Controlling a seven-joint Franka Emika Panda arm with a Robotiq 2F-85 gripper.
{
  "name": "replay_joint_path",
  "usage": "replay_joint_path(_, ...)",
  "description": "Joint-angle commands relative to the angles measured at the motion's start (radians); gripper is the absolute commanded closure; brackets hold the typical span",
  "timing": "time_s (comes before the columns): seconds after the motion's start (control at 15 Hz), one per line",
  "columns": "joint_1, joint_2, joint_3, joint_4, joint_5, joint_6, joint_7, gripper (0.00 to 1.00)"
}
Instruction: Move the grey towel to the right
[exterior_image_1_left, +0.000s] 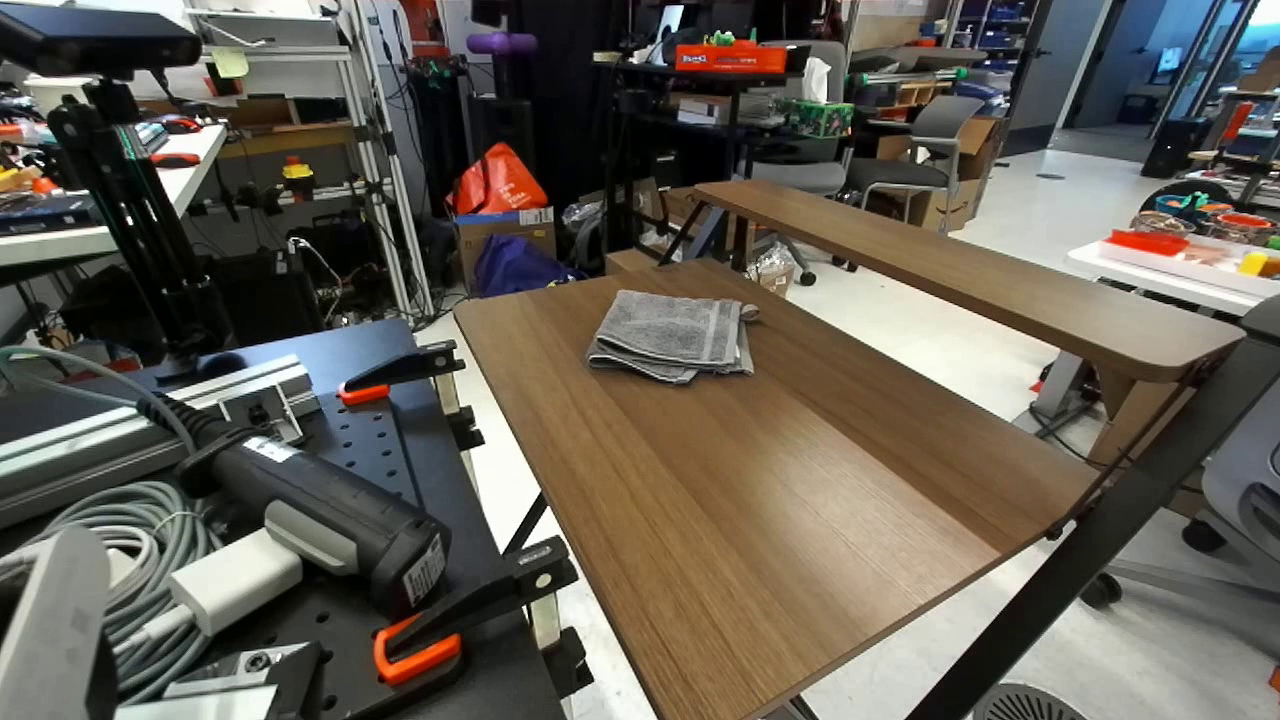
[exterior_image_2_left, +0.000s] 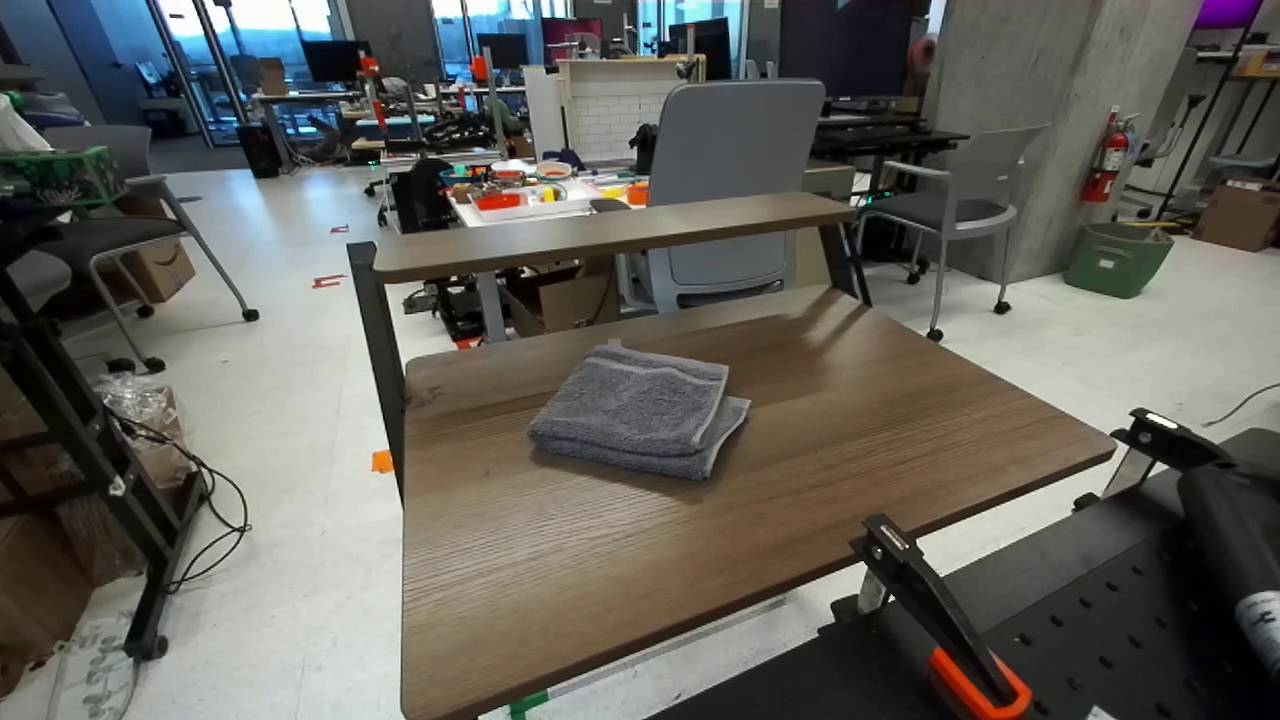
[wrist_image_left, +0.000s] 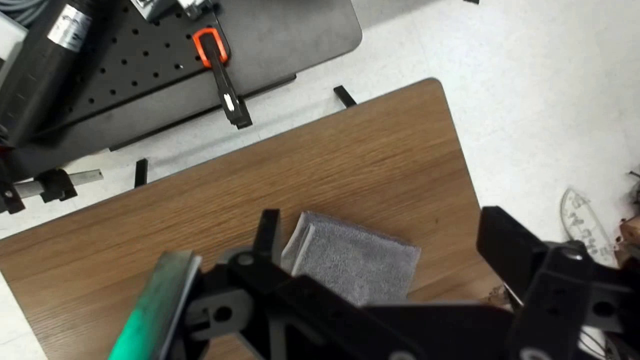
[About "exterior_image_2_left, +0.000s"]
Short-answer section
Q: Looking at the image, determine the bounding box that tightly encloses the black clamp with orange handle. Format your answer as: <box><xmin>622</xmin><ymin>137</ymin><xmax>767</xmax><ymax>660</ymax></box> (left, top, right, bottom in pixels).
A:
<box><xmin>850</xmin><ymin>515</ymin><xmax>1034</xmax><ymax>720</ymax></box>

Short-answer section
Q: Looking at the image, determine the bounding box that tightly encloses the black shelf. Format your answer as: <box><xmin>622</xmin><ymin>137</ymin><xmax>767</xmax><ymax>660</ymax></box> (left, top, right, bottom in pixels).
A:
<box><xmin>1160</xmin><ymin>0</ymin><xmax>1280</xmax><ymax>221</ymax></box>

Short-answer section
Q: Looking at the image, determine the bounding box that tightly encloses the black waste bin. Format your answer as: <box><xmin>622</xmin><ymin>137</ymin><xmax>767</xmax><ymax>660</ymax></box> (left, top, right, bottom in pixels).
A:
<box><xmin>236</xmin><ymin>122</ymin><xmax>283</xmax><ymax>179</ymax></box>

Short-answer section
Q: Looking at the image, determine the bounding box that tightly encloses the white tiled counter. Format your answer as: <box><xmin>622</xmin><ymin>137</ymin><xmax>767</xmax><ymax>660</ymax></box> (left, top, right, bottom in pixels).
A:
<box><xmin>555</xmin><ymin>57</ymin><xmax>706</xmax><ymax>166</ymax></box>

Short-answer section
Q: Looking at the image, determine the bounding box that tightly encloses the green plastic bin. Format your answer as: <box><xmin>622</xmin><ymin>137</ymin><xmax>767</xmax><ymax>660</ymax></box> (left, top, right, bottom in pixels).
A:
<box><xmin>1063</xmin><ymin>222</ymin><xmax>1175</xmax><ymax>299</ymax></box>

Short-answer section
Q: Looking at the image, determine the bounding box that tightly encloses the red fire extinguisher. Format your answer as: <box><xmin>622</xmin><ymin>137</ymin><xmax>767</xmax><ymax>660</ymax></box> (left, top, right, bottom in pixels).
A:
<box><xmin>1080</xmin><ymin>106</ymin><xmax>1141</xmax><ymax>204</ymax></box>

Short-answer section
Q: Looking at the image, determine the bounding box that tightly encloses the green patterned box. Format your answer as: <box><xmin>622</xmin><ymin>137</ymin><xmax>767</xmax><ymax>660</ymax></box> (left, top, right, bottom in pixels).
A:
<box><xmin>0</xmin><ymin>146</ymin><xmax>129</xmax><ymax>208</ymax></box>

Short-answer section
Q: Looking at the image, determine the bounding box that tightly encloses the stack of cardboard boxes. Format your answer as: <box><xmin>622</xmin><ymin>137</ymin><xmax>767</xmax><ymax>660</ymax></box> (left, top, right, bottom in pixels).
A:
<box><xmin>0</xmin><ymin>490</ymin><xmax>151</xmax><ymax>691</ymax></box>

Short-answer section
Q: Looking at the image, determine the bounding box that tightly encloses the black desk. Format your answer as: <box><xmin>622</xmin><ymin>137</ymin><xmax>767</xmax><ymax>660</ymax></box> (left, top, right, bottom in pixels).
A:
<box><xmin>812</xmin><ymin>110</ymin><xmax>969</xmax><ymax>201</ymax></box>

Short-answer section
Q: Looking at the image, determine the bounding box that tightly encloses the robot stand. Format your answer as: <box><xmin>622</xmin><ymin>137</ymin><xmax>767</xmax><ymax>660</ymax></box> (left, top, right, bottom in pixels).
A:
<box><xmin>640</xmin><ymin>428</ymin><xmax>1280</xmax><ymax>720</ymax></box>

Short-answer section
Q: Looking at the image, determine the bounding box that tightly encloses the grey chair with armrests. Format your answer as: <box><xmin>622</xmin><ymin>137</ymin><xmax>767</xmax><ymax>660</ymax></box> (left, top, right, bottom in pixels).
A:
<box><xmin>856</xmin><ymin>124</ymin><xmax>1051</xmax><ymax>343</ymax></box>

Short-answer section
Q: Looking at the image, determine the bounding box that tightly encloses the clear plastic bag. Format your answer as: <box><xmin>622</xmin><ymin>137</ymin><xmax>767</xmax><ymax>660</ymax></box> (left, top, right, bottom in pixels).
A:
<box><xmin>95</xmin><ymin>373</ymin><xmax>186</xmax><ymax>451</ymax></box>

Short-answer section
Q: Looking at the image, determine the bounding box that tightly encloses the black cable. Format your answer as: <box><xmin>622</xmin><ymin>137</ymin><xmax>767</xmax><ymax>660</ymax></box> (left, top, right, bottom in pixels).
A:
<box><xmin>115</xmin><ymin>415</ymin><xmax>251</xmax><ymax>596</ymax></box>

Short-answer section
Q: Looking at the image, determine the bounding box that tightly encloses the grey cable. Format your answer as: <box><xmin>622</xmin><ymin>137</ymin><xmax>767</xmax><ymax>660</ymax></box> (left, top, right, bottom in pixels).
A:
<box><xmin>1203</xmin><ymin>382</ymin><xmax>1280</xmax><ymax>428</ymax></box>

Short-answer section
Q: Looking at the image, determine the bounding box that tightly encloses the white table with containers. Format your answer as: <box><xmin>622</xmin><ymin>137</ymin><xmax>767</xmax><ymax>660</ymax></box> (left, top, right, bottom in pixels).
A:
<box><xmin>447</xmin><ymin>160</ymin><xmax>651</xmax><ymax>228</ymax></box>

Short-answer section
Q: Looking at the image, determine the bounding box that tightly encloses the grey chair on castors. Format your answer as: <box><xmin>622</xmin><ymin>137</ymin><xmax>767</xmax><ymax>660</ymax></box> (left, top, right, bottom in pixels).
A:
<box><xmin>38</xmin><ymin>125</ymin><xmax>261</xmax><ymax>374</ymax></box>

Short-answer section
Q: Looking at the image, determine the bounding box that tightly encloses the monitor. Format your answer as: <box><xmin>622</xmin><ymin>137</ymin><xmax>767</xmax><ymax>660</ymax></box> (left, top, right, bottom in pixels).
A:
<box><xmin>668</xmin><ymin>17</ymin><xmax>733</xmax><ymax>81</ymax></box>
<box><xmin>302</xmin><ymin>40</ymin><xmax>373</xmax><ymax>83</ymax></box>
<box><xmin>477</xmin><ymin>33</ymin><xmax>529</xmax><ymax>71</ymax></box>

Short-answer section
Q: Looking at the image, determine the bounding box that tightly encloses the cardboard box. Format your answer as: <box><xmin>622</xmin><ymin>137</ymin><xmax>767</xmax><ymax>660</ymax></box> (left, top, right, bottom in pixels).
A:
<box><xmin>110</xmin><ymin>240</ymin><xmax>197</xmax><ymax>304</ymax></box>
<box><xmin>1194</xmin><ymin>183</ymin><xmax>1280</xmax><ymax>252</ymax></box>
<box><xmin>505</xmin><ymin>262</ymin><xmax>621</xmax><ymax>337</ymax></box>

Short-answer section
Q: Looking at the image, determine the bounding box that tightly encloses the grey folded towel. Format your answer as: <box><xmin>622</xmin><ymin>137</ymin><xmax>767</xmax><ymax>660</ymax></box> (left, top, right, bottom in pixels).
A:
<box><xmin>527</xmin><ymin>340</ymin><xmax>752</xmax><ymax>482</ymax></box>

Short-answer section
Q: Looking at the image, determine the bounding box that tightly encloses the black metal rack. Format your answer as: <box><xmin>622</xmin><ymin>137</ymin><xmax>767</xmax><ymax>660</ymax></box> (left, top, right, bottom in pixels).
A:
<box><xmin>0</xmin><ymin>200</ymin><xmax>211</xmax><ymax>661</ymax></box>

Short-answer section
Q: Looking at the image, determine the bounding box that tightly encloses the grey high-back office chair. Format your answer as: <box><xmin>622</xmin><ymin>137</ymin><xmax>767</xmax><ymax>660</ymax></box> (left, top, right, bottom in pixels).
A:
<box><xmin>590</xmin><ymin>79</ymin><xmax>827</xmax><ymax>313</ymax></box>

